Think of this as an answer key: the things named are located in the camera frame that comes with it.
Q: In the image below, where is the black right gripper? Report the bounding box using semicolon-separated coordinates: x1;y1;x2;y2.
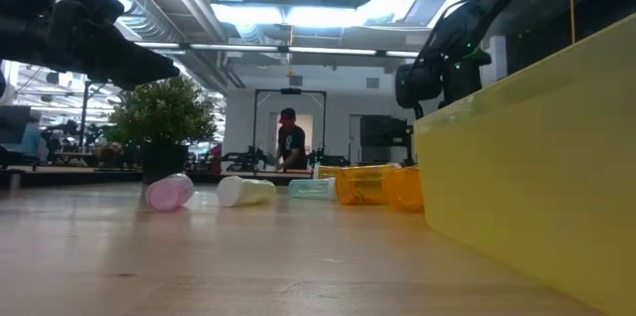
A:
395;47;493;119

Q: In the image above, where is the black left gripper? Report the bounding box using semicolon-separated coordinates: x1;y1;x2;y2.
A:
49;7;181;91

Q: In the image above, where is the pink pill bottle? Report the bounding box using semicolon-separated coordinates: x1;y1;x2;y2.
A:
145;172;196;214

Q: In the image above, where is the orange pill bottle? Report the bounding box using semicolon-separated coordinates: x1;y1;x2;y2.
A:
381;166;425;215
312;164;345;181
335;163;400;207

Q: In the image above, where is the pale yellow pill bottle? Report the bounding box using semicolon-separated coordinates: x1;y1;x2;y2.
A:
216;175;277;209

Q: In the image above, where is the teal pill bottle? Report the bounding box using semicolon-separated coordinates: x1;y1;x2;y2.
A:
287;178;339;202

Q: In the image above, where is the yellow plastic bin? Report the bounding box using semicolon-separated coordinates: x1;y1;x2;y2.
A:
412;12;636;316

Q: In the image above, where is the green potted plant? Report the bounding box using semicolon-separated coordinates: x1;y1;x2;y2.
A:
106;76;219;185

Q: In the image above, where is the black background cabinet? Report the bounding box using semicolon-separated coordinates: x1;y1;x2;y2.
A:
359;114;411;166

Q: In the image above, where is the long ceiling light strip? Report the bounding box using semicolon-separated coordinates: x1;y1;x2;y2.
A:
188;43;280;53
287;46;379;57

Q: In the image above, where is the person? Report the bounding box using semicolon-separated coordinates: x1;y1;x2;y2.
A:
275;107;309;172

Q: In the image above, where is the silver ceiling duct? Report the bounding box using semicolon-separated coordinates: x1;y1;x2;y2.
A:
54;0;230;93

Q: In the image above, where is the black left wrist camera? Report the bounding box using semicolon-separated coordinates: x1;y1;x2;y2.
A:
69;0;126;27

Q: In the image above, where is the black aluminium table frame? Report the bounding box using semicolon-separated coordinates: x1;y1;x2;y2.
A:
0;166;319;189

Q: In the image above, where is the yellow hanging cord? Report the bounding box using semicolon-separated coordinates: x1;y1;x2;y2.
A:
568;0;577;45

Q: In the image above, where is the black background gantry frame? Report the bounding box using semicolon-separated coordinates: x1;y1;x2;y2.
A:
252;87;328;168

